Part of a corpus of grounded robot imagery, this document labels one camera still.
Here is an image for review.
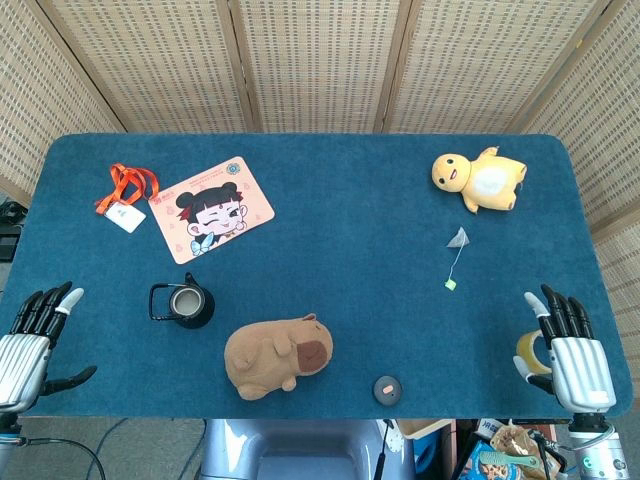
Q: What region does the pyramid tea bag with string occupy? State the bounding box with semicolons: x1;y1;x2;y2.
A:
442;225;471;291

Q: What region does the blue cookie box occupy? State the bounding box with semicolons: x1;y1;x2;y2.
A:
459;439;501;480

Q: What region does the brown capybara plush toy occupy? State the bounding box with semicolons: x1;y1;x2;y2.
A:
223;313;335;401

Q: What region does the green comb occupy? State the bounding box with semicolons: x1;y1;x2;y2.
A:
478;451;536;469

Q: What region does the yellow plush toy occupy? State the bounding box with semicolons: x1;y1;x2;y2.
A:
431;145;529;215

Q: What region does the white ID badge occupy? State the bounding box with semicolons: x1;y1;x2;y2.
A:
104;201;147;235

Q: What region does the pink cartoon girl mouse pad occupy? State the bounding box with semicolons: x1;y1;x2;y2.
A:
147;155;276;265

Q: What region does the blue-grey robot torso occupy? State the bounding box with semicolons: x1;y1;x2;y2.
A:
199;418;416;480

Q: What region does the tan cardboard box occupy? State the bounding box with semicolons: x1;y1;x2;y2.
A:
397;418;451;441

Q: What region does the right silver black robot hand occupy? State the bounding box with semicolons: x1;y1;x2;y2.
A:
512;283;619;414

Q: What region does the yellow tape roll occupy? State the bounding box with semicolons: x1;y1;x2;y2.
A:
516;329;554;375

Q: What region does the brown snack bag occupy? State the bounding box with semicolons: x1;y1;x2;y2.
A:
489;424;561;479

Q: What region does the blue carpet table cover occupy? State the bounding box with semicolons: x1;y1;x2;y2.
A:
0;132;635;420

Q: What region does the orange lanyard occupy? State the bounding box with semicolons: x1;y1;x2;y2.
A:
94;163;160;214

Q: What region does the black floor device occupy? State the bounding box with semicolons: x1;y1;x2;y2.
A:
0;199;26;261

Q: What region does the grey round disc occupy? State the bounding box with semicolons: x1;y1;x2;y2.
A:
372;374;404;403

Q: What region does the black teapot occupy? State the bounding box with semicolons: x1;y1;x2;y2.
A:
148;272;217;330

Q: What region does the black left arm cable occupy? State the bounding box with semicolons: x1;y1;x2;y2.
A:
17;435;109;480

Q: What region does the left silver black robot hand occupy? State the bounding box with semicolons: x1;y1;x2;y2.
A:
0;280;99;414

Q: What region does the woven rattan folding screen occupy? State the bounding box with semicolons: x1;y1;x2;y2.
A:
0;0;640;361

